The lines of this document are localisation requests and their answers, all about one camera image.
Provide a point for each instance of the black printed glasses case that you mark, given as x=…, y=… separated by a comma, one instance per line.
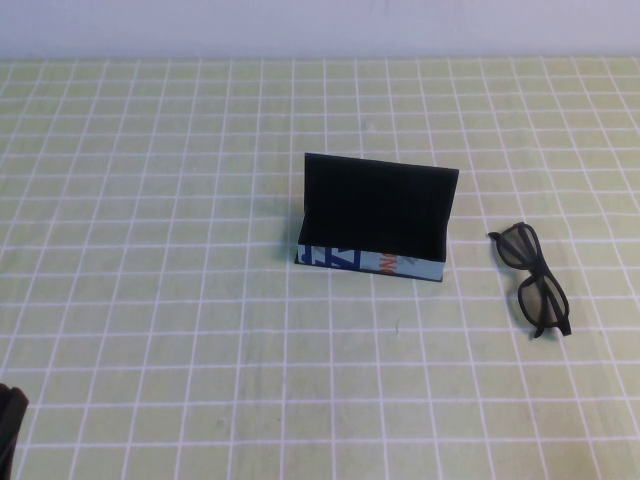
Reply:
x=375, y=210

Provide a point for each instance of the black framed glasses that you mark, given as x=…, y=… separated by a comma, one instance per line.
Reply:
x=515, y=250

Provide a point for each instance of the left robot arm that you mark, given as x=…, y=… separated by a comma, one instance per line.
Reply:
x=10, y=425

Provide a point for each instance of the green checked tablecloth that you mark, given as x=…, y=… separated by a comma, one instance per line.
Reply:
x=250, y=375

